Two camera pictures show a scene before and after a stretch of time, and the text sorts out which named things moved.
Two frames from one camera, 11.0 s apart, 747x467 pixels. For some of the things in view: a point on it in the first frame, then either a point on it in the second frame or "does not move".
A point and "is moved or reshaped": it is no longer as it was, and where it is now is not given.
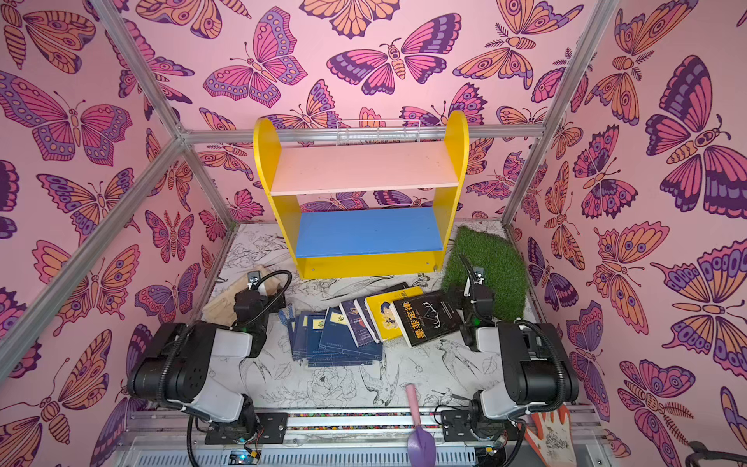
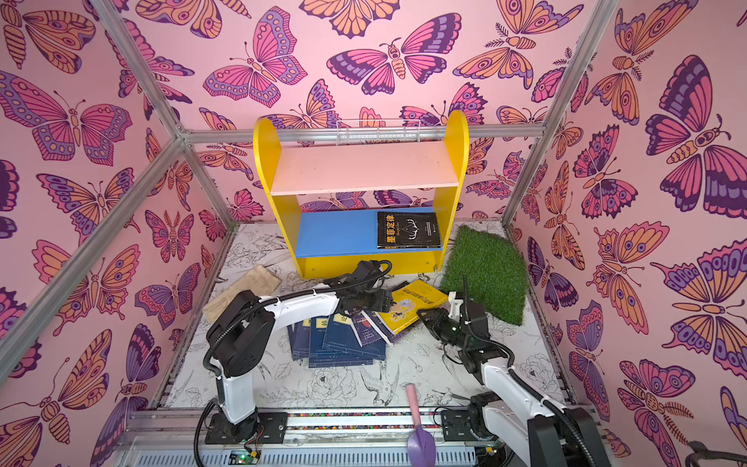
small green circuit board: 244,457 does not move
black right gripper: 475,294 -> 443,326
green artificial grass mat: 503,272 does not move
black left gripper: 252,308 -> 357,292
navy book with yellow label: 337,338 does not move
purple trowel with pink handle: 421,447 does not move
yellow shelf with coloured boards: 335,243 does not move
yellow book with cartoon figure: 382,316 is moved or reshaped
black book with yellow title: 426,317 -> 408,231
